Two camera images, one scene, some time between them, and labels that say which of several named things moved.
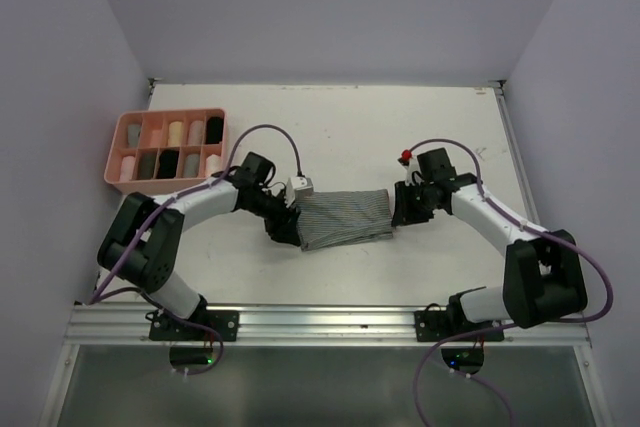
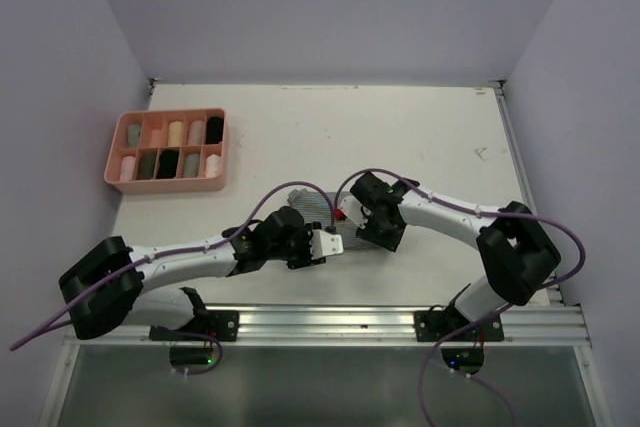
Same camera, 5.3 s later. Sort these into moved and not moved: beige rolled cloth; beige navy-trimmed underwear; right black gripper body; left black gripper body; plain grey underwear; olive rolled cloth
Moved: left black gripper body; right black gripper body
Not moved: plain grey underwear; olive rolled cloth; beige rolled cloth; beige navy-trimmed underwear
